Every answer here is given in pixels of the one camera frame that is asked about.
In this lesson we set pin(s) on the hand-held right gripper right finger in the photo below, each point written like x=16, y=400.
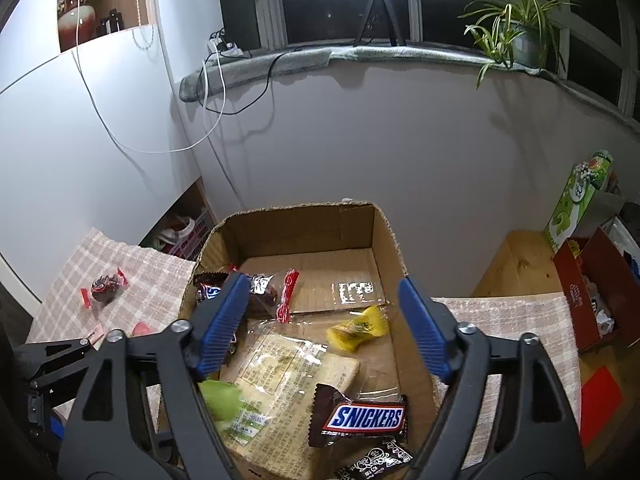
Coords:
x=425, y=330

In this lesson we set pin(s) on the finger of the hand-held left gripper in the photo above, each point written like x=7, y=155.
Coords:
x=50, y=355

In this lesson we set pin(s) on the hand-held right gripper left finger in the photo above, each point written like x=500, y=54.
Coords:
x=225, y=325

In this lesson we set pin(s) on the brown chocolate bar white script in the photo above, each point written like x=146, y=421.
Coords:
x=206, y=290

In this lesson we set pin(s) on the dark candy red wrapper ends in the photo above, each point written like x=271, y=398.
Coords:
x=270, y=295
x=105, y=287

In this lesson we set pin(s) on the large clear cracker packet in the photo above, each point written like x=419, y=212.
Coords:
x=280, y=360

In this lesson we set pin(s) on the yellow candy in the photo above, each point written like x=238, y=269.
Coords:
x=357, y=332

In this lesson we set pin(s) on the green candy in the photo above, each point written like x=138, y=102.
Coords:
x=222, y=400

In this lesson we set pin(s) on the brown chocolate bar blue logo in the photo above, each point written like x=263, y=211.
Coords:
x=367, y=417

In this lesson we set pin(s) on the brown cardboard box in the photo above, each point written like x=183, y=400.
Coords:
x=320, y=270

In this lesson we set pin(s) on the black packet white print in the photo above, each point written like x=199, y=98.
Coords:
x=375, y=460

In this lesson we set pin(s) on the small pink sachet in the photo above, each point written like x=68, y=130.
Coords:
x=95, y=331

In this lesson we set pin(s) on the round reddish-brown candy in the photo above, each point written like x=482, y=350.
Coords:
x=142, y=329

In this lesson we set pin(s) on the checked pink tablecloth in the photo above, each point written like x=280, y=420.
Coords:
x=150, y=270

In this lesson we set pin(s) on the pink plastic basket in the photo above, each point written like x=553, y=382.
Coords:
x=192, y=237

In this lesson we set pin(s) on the wooden side table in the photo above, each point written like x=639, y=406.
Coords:
x=525, y=265

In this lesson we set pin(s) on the red cardboard box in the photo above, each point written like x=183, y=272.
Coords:
x=575, y=290

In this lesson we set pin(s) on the red envelope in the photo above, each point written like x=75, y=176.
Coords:
x=602, y=400

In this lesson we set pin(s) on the green printed carton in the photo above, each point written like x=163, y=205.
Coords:
x=570, y=205

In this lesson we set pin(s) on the white cabinet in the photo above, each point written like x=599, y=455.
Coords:
x=75, y=160

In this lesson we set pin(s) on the grey windowsill cloth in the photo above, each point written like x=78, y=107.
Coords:
x=250, y=67

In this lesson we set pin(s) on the white power strip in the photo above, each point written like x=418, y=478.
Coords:
x=230, y=51

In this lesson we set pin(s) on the potted spider plant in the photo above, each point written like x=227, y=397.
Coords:
x=525, y=45

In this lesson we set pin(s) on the white framed window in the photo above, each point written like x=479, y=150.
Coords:
x=270, y=10

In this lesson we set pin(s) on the dark bottle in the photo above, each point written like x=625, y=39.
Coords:
x=104, y=25
x=116, y=20

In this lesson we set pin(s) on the red ceramic vase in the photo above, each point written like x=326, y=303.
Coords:
x=70, y=30

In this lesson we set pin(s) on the black tripod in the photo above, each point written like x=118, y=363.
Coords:
x=380, y=0

